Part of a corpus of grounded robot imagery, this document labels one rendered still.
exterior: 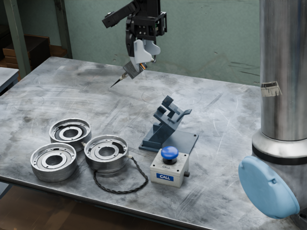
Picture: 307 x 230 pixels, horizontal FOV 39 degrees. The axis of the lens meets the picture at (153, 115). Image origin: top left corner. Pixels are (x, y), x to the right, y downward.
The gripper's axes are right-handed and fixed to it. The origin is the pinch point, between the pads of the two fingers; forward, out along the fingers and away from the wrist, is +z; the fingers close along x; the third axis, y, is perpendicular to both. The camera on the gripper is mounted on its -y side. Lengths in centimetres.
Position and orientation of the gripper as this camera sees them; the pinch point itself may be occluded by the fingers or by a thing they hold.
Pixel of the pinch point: (138, 64)
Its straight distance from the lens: 115.9
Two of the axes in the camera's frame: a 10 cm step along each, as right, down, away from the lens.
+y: 9.0, 1.7, -3.9
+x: 4.3, -4.7, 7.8
